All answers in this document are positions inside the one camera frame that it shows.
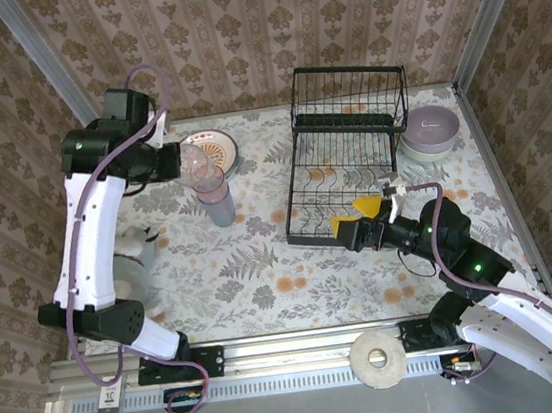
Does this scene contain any aluminium table side rail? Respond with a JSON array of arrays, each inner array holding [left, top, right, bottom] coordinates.
[[452, 76, 552, 306]]

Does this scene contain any black wire dish rack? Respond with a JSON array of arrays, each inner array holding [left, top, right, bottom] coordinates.
[[265, 53, 427, 254]]

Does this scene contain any pale green bowl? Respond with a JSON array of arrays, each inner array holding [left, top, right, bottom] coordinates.
[[400, 132, 459, 168]]

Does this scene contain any purple bowl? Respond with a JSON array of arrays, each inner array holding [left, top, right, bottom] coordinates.
[[402, 101, 465, 157]]

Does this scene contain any grey white plush toy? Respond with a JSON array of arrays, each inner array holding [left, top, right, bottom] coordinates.
[[107, 222, 171, 324]]

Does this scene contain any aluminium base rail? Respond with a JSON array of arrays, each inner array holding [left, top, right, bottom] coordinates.
[[47, 298, 552, 396]]

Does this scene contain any grey tape roll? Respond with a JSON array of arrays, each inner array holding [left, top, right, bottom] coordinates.
[[346, 326, 411, 393]]

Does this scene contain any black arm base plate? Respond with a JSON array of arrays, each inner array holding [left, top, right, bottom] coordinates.
[[398, 317, 444, 354], [135, 343, 227, 388]]

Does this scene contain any white label card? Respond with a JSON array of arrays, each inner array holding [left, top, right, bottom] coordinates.
[[94, 380, 131, 413]]

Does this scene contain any small controller board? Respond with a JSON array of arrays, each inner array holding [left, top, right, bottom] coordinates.
[[439, 350, 482, 378], [161, 384, 206, 413]]

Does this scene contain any white plate orange sunburst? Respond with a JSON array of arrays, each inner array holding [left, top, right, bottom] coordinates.
[[176, 126, 243, 185]]

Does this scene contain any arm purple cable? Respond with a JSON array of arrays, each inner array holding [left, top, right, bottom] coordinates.
[[401, 166, 552, 390], [36, 61, 216, 413]]

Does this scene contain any pink transparent tumbler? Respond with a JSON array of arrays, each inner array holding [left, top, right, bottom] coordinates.
[[191, 164, 230, 208]]

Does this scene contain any aluminium frame post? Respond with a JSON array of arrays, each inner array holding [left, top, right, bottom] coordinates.
[[0, 0, 113, 153], [441, 0, 551, 90]]

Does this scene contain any perforated metal cable tray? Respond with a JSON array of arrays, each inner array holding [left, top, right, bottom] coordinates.
[[70, 349, 448, 413]]

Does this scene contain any plate with dark green rim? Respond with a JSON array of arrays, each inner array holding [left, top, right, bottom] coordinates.
[[222, 153, 244, 177]]

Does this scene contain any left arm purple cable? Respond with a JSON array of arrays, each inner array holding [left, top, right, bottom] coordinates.
[[36, 61, 216, 413]]

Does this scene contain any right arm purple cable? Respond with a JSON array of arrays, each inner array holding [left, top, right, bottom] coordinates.
[[401, 166, 552, 390]]

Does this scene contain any floral tablecloth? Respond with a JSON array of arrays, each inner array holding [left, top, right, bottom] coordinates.
[[58, 78, 543, 357]]

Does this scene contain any clear transparent tumbler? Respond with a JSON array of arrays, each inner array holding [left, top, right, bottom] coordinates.
[[175, 140, 227, 192]]

